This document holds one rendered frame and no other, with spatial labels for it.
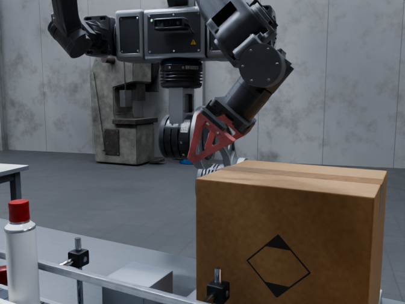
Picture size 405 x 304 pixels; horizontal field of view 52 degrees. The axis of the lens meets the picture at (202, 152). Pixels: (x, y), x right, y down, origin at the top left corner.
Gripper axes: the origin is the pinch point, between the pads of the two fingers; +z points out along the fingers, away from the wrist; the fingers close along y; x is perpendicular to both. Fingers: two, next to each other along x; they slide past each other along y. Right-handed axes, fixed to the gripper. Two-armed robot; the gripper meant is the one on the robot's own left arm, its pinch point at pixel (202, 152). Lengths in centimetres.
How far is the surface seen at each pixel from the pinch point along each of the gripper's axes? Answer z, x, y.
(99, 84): 222, -300, -614
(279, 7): -78, -147, -723
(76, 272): 29.8, -3.0, 6.1
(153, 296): 20.2, 9.5, 9.3
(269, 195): -1.4, 13.0, -1.5
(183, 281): 34.0, 13.3, -21.9
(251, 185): -0.6, 9.7, -2.2
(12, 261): 34.0, -12.2, 9.9
